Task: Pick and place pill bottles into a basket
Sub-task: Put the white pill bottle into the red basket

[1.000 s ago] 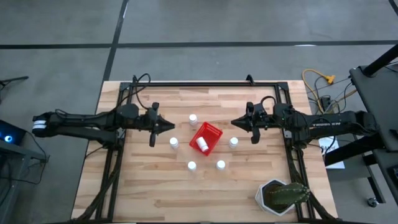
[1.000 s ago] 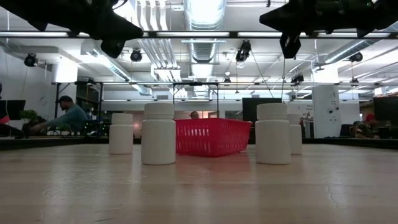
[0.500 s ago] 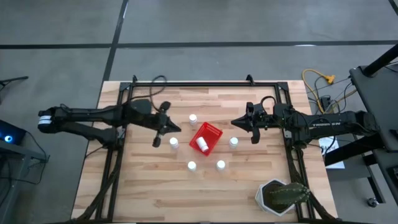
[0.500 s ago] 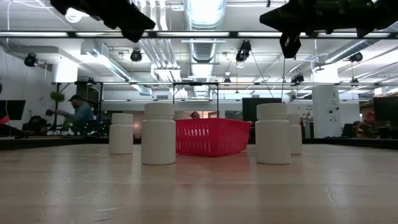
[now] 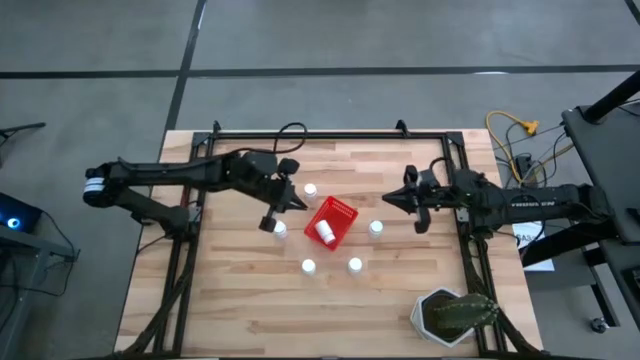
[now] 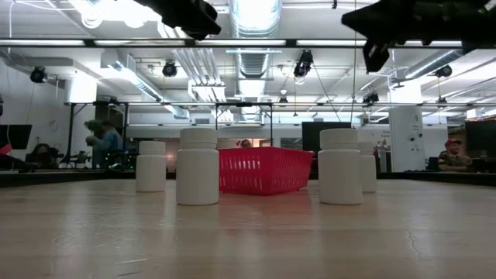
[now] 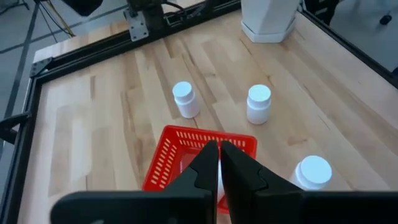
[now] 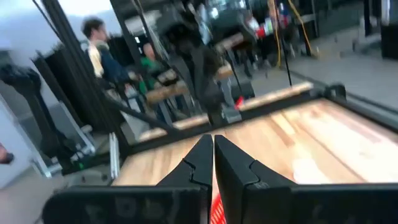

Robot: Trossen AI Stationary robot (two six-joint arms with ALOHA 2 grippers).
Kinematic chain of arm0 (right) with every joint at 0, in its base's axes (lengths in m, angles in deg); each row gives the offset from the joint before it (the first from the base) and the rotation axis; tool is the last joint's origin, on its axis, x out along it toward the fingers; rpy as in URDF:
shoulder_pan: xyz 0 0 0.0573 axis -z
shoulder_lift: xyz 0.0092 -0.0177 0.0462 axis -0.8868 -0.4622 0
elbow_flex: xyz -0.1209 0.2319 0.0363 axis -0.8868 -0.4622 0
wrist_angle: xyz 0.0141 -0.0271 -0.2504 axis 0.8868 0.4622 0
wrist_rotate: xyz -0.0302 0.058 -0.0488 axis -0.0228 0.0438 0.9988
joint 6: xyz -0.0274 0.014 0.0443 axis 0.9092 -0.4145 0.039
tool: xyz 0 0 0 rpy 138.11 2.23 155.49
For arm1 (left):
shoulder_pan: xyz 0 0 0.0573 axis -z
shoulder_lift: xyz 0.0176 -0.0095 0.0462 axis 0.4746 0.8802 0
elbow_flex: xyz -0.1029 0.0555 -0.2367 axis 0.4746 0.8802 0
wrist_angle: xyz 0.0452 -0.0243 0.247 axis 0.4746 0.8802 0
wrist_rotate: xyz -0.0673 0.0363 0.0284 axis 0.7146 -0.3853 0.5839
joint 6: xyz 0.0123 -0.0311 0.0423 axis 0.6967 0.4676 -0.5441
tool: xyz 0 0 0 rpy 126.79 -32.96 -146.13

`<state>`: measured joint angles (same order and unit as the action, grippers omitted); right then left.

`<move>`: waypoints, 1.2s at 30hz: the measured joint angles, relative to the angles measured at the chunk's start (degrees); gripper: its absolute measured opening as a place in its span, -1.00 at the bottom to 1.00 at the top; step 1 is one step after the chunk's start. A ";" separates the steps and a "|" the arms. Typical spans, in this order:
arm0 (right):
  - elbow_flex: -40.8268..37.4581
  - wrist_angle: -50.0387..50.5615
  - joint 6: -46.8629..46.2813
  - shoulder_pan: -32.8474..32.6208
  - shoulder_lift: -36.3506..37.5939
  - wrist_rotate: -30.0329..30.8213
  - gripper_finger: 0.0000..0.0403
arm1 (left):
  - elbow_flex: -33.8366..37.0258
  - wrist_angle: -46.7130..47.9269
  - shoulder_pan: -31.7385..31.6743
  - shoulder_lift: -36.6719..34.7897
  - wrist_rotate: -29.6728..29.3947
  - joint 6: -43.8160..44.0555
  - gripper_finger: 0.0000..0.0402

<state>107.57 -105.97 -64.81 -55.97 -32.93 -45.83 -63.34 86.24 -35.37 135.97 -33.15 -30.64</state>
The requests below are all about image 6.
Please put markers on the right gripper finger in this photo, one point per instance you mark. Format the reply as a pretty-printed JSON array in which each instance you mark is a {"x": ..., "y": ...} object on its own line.
[
  {"x": 372, "y": 13},
  {"x": 383, "y": 32}
]

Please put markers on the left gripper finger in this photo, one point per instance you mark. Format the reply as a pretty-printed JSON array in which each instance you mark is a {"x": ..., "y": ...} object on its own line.
[
  {"x": 205, "y": 35},
  {"x": 203, "y": 24}
]

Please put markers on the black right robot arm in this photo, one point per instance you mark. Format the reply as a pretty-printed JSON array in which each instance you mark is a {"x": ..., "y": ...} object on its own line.
[{"x": 484, "y": 23}]

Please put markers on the red plastic basket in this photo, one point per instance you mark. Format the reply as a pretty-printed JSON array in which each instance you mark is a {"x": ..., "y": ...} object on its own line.
[{"x": 263, "y": 170}]

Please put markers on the long ceiling light bar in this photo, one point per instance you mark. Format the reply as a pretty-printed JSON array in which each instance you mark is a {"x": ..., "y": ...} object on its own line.
[{"x": 248, "y": 42}]

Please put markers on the black ceiling lamp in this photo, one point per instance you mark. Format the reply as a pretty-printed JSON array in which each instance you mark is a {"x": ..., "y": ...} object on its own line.
[
  {"x": 38, "y": 74},
  {"x": 370, "y": 97},
  {"x": 303, "y": 64},
  {"x": 443, "y": 71},
  {"x": 169, "y": 69}
]

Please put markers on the white square column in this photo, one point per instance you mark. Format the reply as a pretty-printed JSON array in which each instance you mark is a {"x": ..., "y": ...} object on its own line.
[{"x": 407, "y": 139}]

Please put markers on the person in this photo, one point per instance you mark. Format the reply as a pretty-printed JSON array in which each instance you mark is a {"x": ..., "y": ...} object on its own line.
[
  {"x": 246, "y": 144},
  {"x": 106, "y": 145},
  {"x": 42, "y": 155},
  {"x": 453, "y": 157}
]

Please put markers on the black monitor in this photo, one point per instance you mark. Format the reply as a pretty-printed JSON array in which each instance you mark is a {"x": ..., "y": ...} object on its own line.
[
  {"x": 480, "y": 135},
  {"x": 310, "y": 135},
  {"x": 15, "y": 136}
]

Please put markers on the red object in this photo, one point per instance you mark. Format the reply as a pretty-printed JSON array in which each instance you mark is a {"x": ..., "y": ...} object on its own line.
[{"x": 4, "y": 149}]

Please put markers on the silver ventilation duct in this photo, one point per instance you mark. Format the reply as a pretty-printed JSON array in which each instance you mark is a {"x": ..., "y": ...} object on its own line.
[{"x": 253, "y": 23}]

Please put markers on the distant black station frame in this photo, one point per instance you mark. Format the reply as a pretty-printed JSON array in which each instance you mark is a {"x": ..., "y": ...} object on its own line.
[
  {"x": 71, "y": 131},
  {"x": 271, "y": 128}
]

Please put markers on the black metal table frame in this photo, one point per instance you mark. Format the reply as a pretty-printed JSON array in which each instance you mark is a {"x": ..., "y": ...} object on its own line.
[{"x": 58, "y": 179}]

